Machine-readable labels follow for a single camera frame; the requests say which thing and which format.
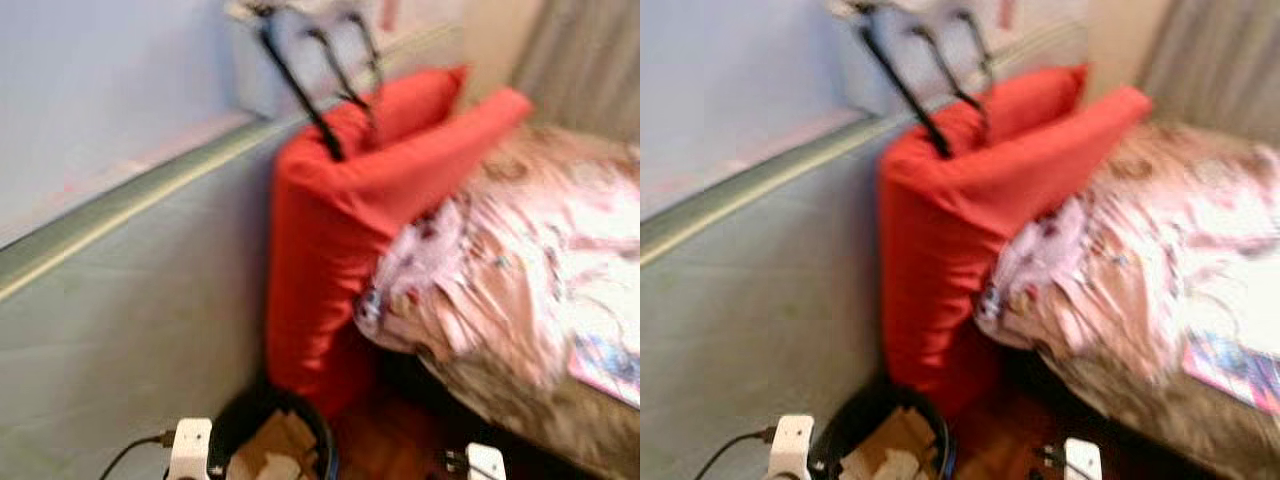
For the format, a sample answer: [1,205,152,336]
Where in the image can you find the white wall device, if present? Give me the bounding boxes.
[225,0,291,21]
[828,0,896,19]

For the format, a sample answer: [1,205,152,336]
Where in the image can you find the grey curtain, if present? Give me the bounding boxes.
[1140,0,1280,146]
[510,0,641,141]

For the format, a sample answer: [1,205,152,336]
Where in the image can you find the large red cushion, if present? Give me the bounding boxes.
[268,88,534,417]
[878,85,1154,417]

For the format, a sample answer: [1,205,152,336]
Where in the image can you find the bed with floral beige sheet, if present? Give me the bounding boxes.
[1010,120,1280,480]
[400,120,641,480]

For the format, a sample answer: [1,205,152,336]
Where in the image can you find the pink cartoon print blanket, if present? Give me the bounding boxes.
[975,125,1280,387]
[355,125,641,391]

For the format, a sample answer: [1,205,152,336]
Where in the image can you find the colourful comic book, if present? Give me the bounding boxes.
[1182,332,1280,416]
[568,332,641,409]

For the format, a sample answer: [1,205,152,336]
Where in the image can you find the black waste bin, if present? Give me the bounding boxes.
[210,385,339,480]
[808,385,951,480]

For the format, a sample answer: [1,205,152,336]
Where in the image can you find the thin black hanging cable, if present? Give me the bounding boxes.
[910,25,991,113]
[345,10,387,93]
[305,25,377,113]
[955,10,997,93]

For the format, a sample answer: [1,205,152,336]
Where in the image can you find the thick black hanging cable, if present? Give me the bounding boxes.
[257,10,347,162]
[860,10,952,160]

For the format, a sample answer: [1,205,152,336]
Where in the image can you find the red pillow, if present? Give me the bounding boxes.
[960,63,1089,151]
[345,65,469,151]

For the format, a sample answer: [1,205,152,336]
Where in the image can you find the brown cardboard scrap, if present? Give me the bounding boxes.
[228,410,319,480]
[838,408,931,480]

